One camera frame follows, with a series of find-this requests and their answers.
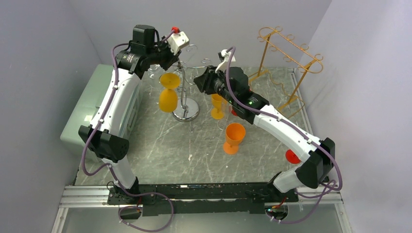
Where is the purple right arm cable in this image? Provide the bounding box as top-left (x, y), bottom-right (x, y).
top-left (223, 46), bottom-right (344, 225)

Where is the chrome wine glass rack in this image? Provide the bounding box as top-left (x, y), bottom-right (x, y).
top-left (146, 44), bottom-right (213, 123)

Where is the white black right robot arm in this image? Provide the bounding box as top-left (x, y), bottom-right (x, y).
top-left (193, 66), bottom-right (334, 201)

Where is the orange plastic goblet back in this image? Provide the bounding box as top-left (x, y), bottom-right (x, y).
top-left (210, 94), bottom-right (224, 120)

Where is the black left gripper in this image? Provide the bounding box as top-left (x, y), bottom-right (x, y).
top-left (147, 36), bottom-right (182, 71)

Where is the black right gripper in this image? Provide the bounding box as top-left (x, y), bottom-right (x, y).
top-left (193, 66), bottom-right (237, 106)

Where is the aluminium frame rail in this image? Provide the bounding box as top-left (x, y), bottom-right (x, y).
top-left (52, 182), bottom-right (352, 233)

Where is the orange plastic goblet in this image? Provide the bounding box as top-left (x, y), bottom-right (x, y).
top-left (223, 123), bottom-right (246, 155)
top-left (210, 94), bottom-right (224, 120)
top-left (158, 73), bottom-right (180, 113)

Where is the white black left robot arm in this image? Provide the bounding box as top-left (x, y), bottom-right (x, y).
top-left (78, 25), bottom-right (189, 204)

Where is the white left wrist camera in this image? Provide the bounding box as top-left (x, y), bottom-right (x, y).
top-left (167, 27), bottom-right (189, 55)

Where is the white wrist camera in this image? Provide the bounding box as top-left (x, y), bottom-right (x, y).
top-left (215, 47), bottom-right (236, 73)
top-left (167, 27), bottom-right (189, 55)

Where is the gold wine glass rack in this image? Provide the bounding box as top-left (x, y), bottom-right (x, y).
top-left (248, 26), bottom-right (324, 117)

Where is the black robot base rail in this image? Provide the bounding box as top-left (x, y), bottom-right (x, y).
top-left (107, 182), bottom-right (299, 216)

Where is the clear wine glass centre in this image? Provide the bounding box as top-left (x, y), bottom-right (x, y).
top-left (217, 100), bottom-right (232, 131)

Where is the clear ribbed wine glass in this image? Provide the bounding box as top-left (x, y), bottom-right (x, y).
top-left (148, 64), bottom-right (160, 79)

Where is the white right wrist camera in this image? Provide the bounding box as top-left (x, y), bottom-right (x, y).
top-left (215, 47), bottom-right (236, 73)

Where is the green plastic storage box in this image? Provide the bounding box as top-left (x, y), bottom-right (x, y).
top-left (60, 63), bottom-right (142, 159)

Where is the red plastic goblet lying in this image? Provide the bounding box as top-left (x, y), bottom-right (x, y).
top-left (285, 150), bottom-right (301, 164)

